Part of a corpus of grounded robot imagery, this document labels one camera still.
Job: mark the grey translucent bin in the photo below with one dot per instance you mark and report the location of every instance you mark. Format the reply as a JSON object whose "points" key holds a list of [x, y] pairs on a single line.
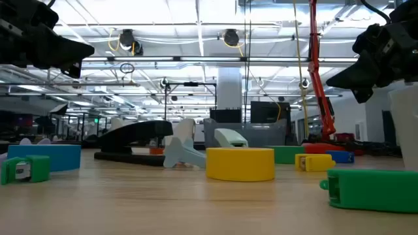
{"points": [[261, 134]]}

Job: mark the black frame stand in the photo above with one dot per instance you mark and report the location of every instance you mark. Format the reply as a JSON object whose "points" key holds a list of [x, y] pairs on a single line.
{"points": [[191, 84]]}

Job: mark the black stapler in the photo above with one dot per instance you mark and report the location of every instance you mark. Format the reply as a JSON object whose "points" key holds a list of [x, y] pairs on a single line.
{"points": [[137, 132]]}

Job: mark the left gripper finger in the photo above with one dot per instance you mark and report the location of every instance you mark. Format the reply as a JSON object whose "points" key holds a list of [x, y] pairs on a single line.
{"points": [[65, 52], [75, 70]]}

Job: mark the black screen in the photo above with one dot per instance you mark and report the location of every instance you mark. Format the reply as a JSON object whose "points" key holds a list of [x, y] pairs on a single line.
{"points": [[269, 112]]}

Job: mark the light blue staple remover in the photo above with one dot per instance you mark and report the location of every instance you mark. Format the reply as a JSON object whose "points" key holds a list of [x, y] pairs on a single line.
{"points": [[183, 155]]}

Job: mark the black box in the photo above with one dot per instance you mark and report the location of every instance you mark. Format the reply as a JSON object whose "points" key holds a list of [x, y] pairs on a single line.
{"points": [[226, 115]]}

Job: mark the mint green stapler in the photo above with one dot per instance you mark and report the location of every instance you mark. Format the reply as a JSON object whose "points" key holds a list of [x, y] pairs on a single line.
{"points": [[228, 137]]}

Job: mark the white pillar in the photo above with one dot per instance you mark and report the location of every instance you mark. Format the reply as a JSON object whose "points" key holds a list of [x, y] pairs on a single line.
{"points": [[229, 88]]}

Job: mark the white plastic bin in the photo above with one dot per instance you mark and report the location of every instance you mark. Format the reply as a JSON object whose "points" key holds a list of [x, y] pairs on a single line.
{"points": [[186, 129]]}

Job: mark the blue tape roll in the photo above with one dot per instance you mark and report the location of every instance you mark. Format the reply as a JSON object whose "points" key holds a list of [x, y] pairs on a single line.
{"points": [[58, 156]]}

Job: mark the yellow tape roll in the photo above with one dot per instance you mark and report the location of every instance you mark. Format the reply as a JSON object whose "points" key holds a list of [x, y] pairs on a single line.
{"points": [[240, 164]]}

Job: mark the small orange block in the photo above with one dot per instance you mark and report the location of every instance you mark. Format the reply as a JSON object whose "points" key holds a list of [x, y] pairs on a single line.
{"points": [[156, 151]]}

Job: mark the green tape roll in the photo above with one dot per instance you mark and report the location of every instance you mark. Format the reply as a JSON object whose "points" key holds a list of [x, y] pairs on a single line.
{"points": [[289, 155]]}

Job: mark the yellow mini stapler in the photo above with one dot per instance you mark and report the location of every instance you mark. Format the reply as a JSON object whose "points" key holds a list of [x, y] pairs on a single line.
{"points": [[316, 162]]}

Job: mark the dark red box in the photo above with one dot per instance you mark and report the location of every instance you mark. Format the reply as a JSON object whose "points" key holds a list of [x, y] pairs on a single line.
{"points": [[344, 137]]}

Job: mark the blue mini stapler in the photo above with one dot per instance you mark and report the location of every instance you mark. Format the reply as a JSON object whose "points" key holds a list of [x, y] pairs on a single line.
{"points": [[343, 157]]}

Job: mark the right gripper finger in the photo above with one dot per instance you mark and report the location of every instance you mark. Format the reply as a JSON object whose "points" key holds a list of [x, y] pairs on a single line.
{"points": [[362, 94], [356, 76]]}

